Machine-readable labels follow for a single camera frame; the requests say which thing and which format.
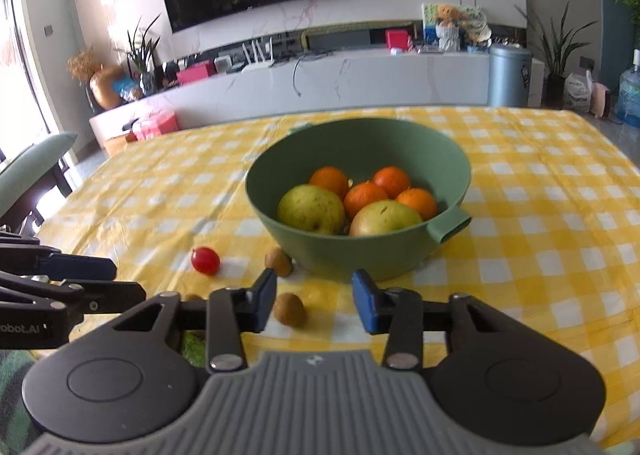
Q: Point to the small white clock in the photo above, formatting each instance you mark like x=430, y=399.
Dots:
x=222, y=64

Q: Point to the wall switch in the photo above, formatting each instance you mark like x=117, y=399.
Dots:
x=48, y=30

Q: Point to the red cherry tomato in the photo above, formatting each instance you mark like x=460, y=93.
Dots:
x=205, y=260

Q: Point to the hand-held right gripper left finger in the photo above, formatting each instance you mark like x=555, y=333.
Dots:
x=265, y=297

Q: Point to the dried yellow flowers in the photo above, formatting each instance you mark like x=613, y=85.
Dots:
x=85, y=65

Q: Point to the round paper fan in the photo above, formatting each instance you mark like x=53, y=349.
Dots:
x=476, y=30

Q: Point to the brown teddy bear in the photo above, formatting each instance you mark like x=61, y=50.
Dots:
x=447, y=25

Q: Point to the pink storage box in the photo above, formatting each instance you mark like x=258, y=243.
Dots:
x=156, y=126

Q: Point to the white plastic bag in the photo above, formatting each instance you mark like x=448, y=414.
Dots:
x=577, y=92

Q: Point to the wall socket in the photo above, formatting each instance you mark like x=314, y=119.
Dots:
x=587, y=63

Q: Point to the brown longan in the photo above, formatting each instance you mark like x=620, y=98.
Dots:
x=193, y=297
x=278, y=262
x=289, y=310

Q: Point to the long-leaf plant in glass vase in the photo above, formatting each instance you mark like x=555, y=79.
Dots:
x=142, y=55

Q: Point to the reddish yellow pear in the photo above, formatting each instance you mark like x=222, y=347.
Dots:
x=385, y=221

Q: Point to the small painted picture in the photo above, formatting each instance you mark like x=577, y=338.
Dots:
x=429, y=22

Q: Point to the blue water jug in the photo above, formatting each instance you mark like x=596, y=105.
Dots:
x=631, y=95

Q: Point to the brown box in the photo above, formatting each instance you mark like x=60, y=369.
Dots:
x=119, y=144

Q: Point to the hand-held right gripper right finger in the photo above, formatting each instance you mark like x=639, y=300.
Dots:
x=364, y=302

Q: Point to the green cushioned chair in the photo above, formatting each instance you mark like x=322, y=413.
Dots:
x=35, y=165

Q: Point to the green cucumber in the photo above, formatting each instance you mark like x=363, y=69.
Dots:
x=192, y=350

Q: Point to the blue snack bag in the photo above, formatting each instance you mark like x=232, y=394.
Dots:
x=127, y=89

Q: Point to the white router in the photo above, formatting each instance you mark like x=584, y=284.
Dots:
x=259, y=66

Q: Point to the red box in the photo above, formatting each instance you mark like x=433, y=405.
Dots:
x=396, y=39

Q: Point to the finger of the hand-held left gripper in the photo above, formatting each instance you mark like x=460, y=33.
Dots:
x=115, y=296
x=80, y=267

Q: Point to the yellow checkered tablecloth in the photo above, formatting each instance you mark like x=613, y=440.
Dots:
x=525, y=235

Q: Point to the long-leaf plant in black pot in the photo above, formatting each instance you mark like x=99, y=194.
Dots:
x=555, y=60

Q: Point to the yellow-green pear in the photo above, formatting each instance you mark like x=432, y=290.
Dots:
x=310, y=207

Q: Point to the magenta box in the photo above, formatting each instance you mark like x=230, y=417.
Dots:
x=196, y=73

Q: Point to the white marble TV cabinet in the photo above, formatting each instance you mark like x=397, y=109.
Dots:
x=375, y=80

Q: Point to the green patterned cloth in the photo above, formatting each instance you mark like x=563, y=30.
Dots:
x=15, y=385

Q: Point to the grey-blue trash can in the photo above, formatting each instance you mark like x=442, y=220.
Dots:
x=510, y=77

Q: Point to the brown round vase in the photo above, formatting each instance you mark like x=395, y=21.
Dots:
x=105, y=87

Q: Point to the pink heater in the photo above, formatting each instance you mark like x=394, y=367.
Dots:
x=600, y=100

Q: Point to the green bowl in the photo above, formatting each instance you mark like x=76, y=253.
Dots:
x=325, y=255

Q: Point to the orange tangerine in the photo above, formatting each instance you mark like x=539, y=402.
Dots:
x=392, y=181
x=329, y=181
x=417, y=202
x=365, y=200

